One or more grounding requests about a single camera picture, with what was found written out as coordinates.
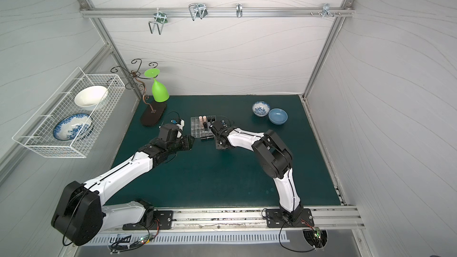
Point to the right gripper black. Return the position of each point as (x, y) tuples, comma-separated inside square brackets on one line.
[(217, 130)]

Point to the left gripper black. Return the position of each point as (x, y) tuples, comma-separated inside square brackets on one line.
[(185, 143)]

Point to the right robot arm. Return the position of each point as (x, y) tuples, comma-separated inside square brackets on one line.
[(274, 157)]

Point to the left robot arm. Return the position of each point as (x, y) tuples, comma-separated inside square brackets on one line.
[(82, 211)]

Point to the clear acrylic lipstick organizer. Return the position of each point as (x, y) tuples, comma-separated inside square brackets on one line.
[(197, 130)]

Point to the blue floral bowl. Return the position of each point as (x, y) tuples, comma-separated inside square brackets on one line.
[(261, 108)]

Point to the green plastic goblet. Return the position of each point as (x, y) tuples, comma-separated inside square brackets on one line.
[(159, 90)]

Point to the light blue bowl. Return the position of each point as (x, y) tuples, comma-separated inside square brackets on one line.
[(278, 116)]

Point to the white bowl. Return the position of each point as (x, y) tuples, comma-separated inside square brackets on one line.
[(91, 98)]

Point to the blue floral plate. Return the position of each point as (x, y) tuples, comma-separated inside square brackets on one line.
[(73, 126)]

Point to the metal double hook left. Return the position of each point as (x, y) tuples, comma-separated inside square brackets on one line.
[(158, 22)]

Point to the metal double hook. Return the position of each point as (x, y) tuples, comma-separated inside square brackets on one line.
[(197, 10), (158, 22)]

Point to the metal double hook middle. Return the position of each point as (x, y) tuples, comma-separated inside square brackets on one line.
[(197, 10)]

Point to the round floor port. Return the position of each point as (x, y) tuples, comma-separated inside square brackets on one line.
[(316, 237)]

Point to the metal clip hook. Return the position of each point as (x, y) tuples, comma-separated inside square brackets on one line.
[(239, 10)]

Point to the metal hook right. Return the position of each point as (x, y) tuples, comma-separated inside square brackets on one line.
[(325, 12)]

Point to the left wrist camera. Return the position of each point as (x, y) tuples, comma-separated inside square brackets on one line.
[(179, 123)]

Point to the copper wire stand black base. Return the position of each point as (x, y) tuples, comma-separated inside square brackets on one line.
[(154, 110)]

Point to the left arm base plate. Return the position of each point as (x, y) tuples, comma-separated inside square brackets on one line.
[(160, 219)]

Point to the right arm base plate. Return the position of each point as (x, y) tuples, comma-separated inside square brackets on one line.
[(278, 218)]

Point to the white cable duct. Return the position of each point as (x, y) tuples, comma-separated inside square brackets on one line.
[(194, 238)]

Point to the white wire basket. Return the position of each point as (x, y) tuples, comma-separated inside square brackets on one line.
[(36, 134)]

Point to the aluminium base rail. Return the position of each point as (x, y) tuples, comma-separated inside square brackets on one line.
[(250, 219)]

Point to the aluminium cross rail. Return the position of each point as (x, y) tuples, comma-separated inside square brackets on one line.
[(230, 12)]

